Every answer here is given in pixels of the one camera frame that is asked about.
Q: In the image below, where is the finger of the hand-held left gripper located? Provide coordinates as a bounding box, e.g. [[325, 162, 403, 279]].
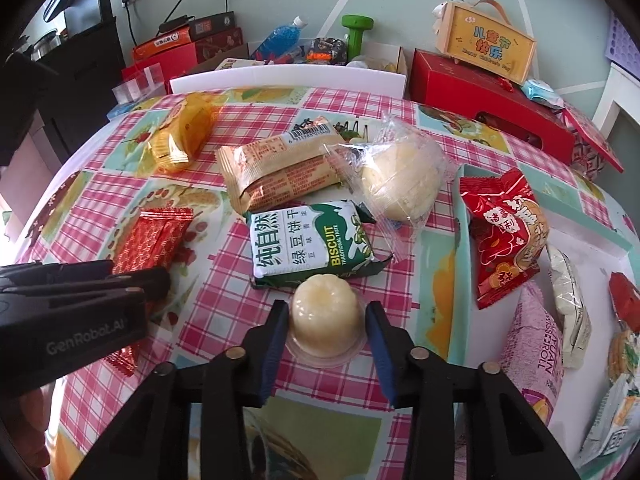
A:
[[0, 259, 115, 286], [10, 266, 172, 304]]

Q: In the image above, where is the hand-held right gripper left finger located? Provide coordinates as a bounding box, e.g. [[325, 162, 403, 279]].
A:
[[72, 299, 292, 480]]

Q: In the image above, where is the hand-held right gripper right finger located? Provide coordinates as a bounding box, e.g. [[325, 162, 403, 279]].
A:
[[364, 300, 581, 480]]

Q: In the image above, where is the red gold patterned packet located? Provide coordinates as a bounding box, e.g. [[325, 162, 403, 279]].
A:
[[102, 207, 196, 376]]

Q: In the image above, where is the pale yellow jelly cup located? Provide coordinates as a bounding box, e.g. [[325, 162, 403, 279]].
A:
[[284, 274, 368, 367]]

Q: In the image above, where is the green white biscuit packet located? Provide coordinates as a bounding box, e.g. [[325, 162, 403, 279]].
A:
[[245, 199, 396, 291]]

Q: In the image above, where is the yellow transparent snack packet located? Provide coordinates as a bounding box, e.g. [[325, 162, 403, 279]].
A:
[[147, 94, 216, 175]]

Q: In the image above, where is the red cartoon snack packet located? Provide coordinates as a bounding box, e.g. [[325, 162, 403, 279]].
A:
[[459, 167, 551, 311]]

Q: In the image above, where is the tan orange bread packet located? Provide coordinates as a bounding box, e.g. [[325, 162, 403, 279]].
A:
[[215, 116, 351, 216]]

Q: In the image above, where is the clear round pastry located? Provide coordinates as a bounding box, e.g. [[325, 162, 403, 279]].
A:
[[320, 110, 448, 256]]

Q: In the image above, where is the small white snack packet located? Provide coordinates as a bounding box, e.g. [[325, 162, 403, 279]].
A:
[[545, 244, 593, 372]]

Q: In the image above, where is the white tray with teal rim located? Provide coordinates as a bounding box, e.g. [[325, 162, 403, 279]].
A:
[[447, 162, 640, 480]]

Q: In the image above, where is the green white cracker packet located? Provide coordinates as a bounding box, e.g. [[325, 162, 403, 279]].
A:
[[577, 372, 640, 468]]

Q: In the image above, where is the person's left hand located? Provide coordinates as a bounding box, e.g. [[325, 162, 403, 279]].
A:
[[20, 385, 57, 466]]

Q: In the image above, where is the light blue tissue pack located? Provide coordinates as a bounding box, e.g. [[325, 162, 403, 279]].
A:
[[106, 101, 143, 122]]

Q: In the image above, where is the black chair back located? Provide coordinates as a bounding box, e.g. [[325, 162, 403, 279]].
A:
[[0, 50, 61, 166]]

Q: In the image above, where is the black cabinet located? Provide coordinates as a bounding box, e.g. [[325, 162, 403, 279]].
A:
[[30, 15, 126, 158]]

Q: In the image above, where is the clear acrylic box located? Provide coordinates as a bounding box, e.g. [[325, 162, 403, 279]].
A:
[[112, 62, 166, 106]]

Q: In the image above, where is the red orange boxes stack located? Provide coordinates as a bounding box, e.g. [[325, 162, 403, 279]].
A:
[[122, 42, 198, 83]]

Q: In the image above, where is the metal pot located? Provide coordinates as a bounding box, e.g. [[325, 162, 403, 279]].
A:
[[20, 30, 63, 61]]

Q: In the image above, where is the orange flat box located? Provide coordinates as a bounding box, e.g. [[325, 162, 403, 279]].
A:
[[132, 27, 193, 58]]

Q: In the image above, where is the dark red printed box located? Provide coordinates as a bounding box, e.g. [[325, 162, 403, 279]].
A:
[[194, 27, 244, 63]]

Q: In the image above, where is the red topped cookie packet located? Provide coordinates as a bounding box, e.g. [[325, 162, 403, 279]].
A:
[[607, 272, 640, 381]]

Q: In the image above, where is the white open cardboard carton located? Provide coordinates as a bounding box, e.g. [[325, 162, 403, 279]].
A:
[[170, 42, 408, 98]]

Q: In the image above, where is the black power adapter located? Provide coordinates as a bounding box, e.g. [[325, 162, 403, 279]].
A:
[[159, 14, 193, 33]]

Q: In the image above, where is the dark brown flat box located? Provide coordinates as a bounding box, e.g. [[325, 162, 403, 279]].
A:
[[189, 11, 236, 41]]

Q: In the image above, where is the blue plastic bottle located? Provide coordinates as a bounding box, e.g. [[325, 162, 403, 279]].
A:
[[250, 16, 308, 61]]

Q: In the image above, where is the large red gift box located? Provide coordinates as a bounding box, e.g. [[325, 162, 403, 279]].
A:
[[410, 49, 576, 166]]

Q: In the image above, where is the black orange toy pack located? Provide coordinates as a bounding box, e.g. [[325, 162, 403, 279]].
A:
[[305, 37, 349, 66]]

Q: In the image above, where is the red patterned tin lid box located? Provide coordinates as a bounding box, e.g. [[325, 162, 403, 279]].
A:
[[562, 102, 626, 183]]

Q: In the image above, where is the light blue wipes pack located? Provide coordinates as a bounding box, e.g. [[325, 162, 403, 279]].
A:
[[520, 77, 566, 111]]

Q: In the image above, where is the green dumbbell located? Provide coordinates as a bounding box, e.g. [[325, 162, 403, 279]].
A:
[[341, 14, 378, 63]]

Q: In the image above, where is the yellow handbag shaped box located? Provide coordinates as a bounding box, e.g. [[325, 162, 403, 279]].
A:
[[432, 0, 538, 86]]

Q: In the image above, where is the purple perforated basket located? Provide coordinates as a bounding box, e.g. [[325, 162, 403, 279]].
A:
[[602, 10, 640, 76]]

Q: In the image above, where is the white shelf frame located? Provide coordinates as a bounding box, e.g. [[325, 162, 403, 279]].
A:
[[592, 62, 640, 136]]

